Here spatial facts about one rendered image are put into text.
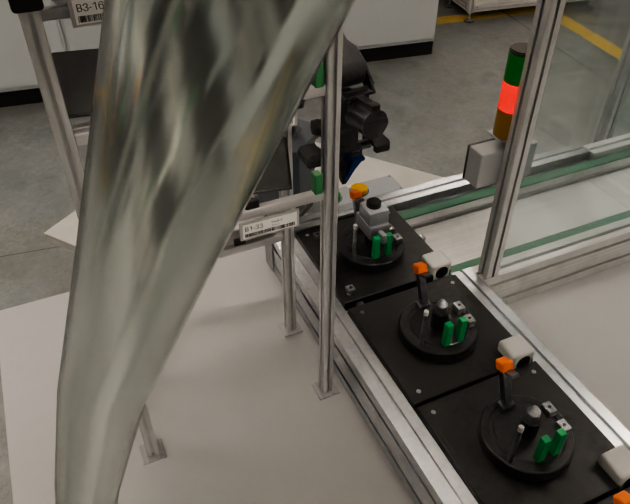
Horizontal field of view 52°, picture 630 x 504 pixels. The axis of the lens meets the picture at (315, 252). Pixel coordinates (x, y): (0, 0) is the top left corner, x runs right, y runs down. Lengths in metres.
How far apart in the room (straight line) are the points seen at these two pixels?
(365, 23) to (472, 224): 3.07
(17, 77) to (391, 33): 2.37
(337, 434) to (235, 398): 0.20
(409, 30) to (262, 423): 3.74
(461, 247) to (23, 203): 2.45
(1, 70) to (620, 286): 3.60
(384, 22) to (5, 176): 2.53
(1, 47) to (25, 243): 1.45
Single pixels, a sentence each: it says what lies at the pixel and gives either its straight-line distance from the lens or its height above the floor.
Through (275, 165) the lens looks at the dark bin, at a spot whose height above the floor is 1.34.
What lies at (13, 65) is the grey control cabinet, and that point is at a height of 0.26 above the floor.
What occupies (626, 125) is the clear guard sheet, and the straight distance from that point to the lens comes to 1.35.
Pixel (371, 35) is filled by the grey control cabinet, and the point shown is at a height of 0.20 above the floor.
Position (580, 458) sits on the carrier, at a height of 0.97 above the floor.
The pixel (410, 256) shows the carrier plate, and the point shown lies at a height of 0.97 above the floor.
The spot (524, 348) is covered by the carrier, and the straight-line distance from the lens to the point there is 1.17.
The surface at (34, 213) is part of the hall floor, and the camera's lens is 3.35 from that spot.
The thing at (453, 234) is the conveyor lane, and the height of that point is 0.92.
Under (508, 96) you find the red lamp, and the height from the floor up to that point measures 1.34.
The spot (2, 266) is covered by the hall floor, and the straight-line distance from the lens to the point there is 3.08.
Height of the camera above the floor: 1.82
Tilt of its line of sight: 40 degrees down
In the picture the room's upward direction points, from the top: straight up
